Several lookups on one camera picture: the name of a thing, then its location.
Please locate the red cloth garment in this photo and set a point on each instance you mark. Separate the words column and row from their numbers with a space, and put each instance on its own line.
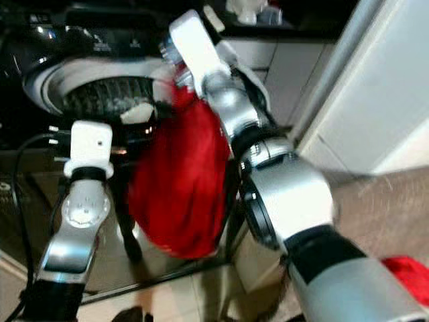
column 177, row 181

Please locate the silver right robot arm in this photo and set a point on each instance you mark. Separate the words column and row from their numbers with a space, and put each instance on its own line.
column 291, row 194

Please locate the black top-loading washing machine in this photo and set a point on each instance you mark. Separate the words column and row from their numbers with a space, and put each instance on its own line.
column 33, row 80

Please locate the white object on counter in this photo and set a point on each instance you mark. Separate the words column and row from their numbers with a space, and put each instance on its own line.
column 244, row 8

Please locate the beige cabinet with black top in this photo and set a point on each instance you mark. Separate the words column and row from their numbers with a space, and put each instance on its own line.
column 291, row 67

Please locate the white cabinet door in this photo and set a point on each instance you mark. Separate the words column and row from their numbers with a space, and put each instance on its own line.
column 369, row 94

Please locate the dark robot foot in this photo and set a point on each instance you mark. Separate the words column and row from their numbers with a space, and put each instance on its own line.
column 131, row 314

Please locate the red cloth on floor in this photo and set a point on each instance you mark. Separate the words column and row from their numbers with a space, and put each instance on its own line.
column 409, row 278

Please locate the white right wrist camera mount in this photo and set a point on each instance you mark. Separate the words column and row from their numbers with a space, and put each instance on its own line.
column 198, row 47

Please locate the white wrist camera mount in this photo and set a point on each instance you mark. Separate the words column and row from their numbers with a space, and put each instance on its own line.
column 88, row 147
column 198, row 47

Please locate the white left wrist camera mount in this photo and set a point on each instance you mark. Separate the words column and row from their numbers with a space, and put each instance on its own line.
column 88, row 147

